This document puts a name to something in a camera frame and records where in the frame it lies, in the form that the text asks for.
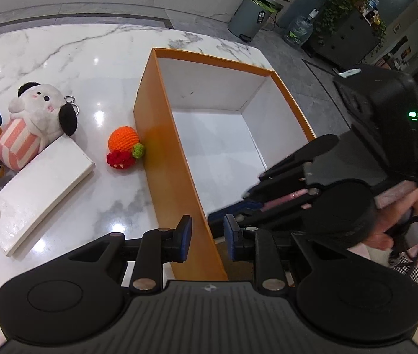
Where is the water jug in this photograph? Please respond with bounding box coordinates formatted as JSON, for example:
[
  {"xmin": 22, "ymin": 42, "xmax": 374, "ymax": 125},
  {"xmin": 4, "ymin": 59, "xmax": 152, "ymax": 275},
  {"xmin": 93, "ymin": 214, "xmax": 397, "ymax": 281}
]
[{"xmin": 282, "ymin": 9, "xmax": 319, "ymax": 48}]

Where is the dark cabinet with plants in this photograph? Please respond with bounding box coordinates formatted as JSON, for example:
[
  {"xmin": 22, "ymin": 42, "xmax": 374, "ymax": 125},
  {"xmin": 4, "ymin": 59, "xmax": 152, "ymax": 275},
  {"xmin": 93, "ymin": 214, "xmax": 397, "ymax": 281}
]
[{"xmin": 303, "ymin": 0, "xmax": 386, "ymax": 70}]

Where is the grey trash bin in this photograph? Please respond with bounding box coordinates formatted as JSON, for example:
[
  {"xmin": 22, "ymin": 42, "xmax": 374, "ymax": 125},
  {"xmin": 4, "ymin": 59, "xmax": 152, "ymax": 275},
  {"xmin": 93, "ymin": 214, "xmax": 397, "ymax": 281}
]
[{"xmin": 227, "ymin": 0, "xmax": 283, "ymax": 42}]

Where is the orange crochet toy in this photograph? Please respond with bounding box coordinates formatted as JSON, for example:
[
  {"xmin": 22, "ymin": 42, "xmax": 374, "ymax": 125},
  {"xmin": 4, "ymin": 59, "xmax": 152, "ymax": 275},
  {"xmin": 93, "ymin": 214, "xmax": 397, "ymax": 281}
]
[{"xmin": 106, "ymin": 125, "xmax": 146, "ymax": 170}]

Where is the orange white storage box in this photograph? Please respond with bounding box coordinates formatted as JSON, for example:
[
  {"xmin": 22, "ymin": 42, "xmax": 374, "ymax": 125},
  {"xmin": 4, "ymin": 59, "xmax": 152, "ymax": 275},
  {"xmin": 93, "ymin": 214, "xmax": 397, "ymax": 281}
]
[{"xmin": 134, "ymin": 48, "xmax": 316, "ymax": 281}]

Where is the right hand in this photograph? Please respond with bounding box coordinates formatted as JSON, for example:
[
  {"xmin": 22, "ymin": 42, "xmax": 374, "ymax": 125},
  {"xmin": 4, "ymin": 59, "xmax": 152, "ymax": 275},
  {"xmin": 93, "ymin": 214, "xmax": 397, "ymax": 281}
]
[{"xmin": 363, "ymin": 189, "xmax": 418, "ymax": 250}]

